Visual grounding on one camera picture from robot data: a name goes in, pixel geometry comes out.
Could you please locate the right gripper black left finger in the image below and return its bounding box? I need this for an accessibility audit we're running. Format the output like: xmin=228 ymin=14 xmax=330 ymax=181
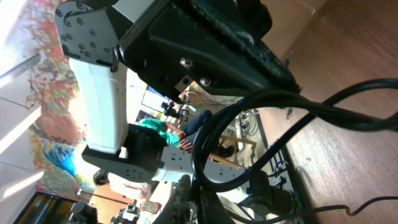
xmin=159 ymin=174 xmax=192 ymax=224

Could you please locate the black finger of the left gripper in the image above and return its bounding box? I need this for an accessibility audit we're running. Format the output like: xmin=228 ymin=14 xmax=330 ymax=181
xmin=119 ymin=1 xmax=300 ymax=101

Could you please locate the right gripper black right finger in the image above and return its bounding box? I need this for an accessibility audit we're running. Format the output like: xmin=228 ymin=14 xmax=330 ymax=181
xmin=198 ymin=188 xmax=234 ymax=224

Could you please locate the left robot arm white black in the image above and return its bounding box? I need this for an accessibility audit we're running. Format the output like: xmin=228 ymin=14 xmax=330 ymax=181
xmin=55 ymin=0 xmax=299 ymax=182

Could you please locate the person with white shirt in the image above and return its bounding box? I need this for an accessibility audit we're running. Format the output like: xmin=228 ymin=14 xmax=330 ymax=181
xmin=93 ymin=169 xmax=155 ymax=200

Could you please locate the wooden chair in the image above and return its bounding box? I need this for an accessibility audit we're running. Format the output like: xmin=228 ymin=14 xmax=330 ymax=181
xmin=209 ymin=134 xmax=257 ymax=167

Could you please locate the seated person green shirt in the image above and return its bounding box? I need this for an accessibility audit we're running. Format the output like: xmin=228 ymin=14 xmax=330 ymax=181
xmin=136 ymin=109 xmax=236 ymax=159

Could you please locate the colourful wall mural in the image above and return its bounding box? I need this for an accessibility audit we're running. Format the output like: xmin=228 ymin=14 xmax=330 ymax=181
xmin=19 ymin=0 xmax=96 ymax=197

